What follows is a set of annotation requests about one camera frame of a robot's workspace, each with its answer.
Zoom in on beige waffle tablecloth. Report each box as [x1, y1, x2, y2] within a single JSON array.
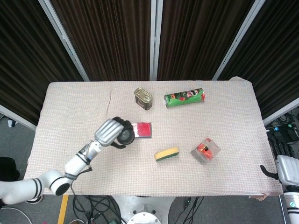
[[23, 76, 283, 200]]

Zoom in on yellow green scrub sponge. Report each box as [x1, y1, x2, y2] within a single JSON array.
[[154, 146, 180, 163]]

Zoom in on black electronics box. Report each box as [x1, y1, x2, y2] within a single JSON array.
[[266, 125, 299, 145]]

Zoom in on green potato chips tube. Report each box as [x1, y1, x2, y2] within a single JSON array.
[[164, 88, 206, 108]]

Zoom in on grey metal partition post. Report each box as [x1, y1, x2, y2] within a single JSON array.
[[38, 0, 91, 82], [212, 0, 266, 80], [149, 0, 164, 81]]

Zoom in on red ink pad case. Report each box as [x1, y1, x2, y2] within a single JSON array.
[[131, 122, 154, 140]]

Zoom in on grey metal partition rail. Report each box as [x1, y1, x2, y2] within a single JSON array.
[[263, 97, 299, 126], [0, 104, 37, 132]]

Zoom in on person in black clothes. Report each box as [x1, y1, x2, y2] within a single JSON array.
[[0, 156, 21, 183]]

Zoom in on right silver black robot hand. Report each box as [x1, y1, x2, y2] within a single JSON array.
[[260, 154, 299, 186]]

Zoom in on black faceted dice cup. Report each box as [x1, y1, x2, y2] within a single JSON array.
[[116, 129, 136, 145]]

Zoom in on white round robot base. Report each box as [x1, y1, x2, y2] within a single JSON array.
[[126, 196, 175, 224]]

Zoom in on luncheon meat tin can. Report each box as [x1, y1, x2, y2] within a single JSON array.
[[134, 87, 154, 111]]

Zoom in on clear box with orange toy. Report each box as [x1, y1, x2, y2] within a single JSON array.
[[190, 137, 221, 166]]

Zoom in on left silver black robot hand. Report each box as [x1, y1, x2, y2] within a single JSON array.
[[94, 116, 136, 149]]

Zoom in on black floor cable bundle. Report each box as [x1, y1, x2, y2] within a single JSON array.
[[72, 195, 122, 224]]

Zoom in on dark brown curtain panel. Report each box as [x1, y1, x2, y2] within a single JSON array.
[[50, 0, 152, 82], [0, 0, 84, 124], [157, 0, 256, 81], [219, 0, 299, 119]]

